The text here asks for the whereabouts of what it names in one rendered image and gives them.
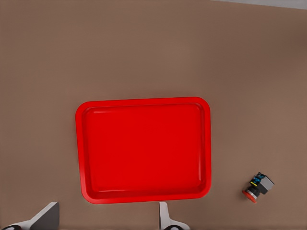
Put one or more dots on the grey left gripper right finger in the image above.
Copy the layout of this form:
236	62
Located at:
166	219

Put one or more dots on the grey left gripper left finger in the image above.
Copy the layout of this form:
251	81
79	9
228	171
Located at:
45	218

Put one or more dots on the red plastic tray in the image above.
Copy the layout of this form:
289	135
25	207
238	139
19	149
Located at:
144	148

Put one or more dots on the red button switch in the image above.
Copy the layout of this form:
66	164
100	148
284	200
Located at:
260	185

